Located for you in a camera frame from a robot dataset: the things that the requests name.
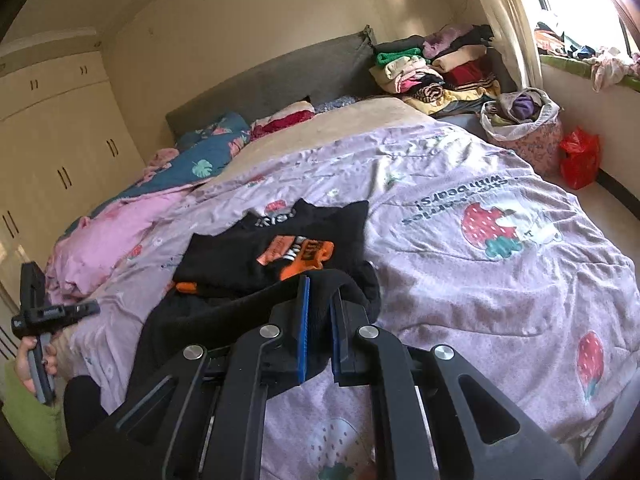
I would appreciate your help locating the purple garment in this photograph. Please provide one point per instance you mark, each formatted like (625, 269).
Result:
(522, 107)

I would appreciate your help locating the lilac strawberry print duvet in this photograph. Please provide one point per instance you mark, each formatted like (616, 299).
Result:
(450, 270)

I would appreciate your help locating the cream wardrobe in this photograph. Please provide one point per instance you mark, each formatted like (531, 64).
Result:
(60, 135)

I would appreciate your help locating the pile of folded clothes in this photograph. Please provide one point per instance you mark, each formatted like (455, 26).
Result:
(450, 70)

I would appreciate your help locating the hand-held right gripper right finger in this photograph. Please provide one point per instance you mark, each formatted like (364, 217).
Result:
(337, 340)

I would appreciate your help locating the blue floral quilt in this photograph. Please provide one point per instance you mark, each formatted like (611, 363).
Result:
(200, 160)

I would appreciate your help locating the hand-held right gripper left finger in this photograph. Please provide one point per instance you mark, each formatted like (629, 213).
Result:
(302, 330)

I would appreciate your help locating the dark patterned cloth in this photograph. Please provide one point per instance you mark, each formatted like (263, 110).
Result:
(335, 104)

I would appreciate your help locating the heap of clothes on windowsill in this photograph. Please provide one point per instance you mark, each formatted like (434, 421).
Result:
(610, 62)

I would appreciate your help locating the pink quilt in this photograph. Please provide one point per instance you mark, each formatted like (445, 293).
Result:
(100, 240)

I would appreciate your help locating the black sweater with orange cuffs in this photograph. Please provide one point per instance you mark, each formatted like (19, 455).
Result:
(225, 260)

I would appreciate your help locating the person's left forearm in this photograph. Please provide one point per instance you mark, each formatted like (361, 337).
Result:
(35, 430)

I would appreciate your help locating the person's left hand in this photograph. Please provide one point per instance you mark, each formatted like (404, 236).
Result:
(21, 367)

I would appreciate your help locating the green windowsill mat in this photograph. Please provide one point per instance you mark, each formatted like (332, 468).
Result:
(565, 66)

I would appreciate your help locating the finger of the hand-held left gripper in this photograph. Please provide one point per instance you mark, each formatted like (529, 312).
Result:
(72, 311)

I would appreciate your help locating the grey quilted headboard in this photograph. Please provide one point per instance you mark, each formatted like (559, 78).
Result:
(280, 75)

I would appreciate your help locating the red plastic bag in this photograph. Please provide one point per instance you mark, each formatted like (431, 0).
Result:
(580, 160)

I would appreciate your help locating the window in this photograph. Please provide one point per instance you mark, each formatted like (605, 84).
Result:
(575, 0)

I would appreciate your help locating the red and white cloth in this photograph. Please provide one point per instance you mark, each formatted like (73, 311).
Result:
(280, 122)

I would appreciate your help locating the floral fabric laundry basket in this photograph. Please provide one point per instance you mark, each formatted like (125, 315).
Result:
(530, 147)

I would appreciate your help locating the cream curtain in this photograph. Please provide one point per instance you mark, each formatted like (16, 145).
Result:
(510, 20)

